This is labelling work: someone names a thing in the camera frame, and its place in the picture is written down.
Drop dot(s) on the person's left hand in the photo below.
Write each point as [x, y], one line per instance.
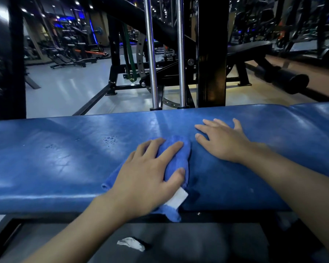
[142, 183]

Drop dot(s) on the person's right hand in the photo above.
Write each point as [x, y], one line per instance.
[227, 145]

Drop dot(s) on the blue microfibre cloth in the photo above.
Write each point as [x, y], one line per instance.
[178, 158]

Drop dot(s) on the blue bench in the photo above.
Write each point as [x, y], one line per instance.
[57, 161]

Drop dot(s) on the person's left forearm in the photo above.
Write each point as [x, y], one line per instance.
[79, 238]

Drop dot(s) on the person's right forearm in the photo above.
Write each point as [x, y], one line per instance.
[298, 188]

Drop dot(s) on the black workout bench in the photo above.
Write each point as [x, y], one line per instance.
[246, 47]

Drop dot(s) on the black incline bench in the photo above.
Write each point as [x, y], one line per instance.
[63, 58]

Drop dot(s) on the white crumpled paper scrap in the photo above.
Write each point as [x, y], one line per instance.
[130, 243]

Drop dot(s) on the black roller pad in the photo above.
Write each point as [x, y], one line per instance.
[290, 80]

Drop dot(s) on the black machine upright column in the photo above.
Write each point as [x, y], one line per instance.
[212, 52]

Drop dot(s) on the chrome guide rod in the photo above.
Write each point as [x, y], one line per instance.
[151, 52]
[181, 52]

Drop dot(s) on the grey perforated adjustment plate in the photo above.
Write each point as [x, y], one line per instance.
[140, 52]

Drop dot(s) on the green resistance band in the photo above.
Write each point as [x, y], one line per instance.
[129, 52]

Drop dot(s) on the black gym machine frame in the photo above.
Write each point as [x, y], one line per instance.
[115, 52]
[8, 79]

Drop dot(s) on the black framed wall mirror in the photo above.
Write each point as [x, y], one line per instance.
[304, 24]

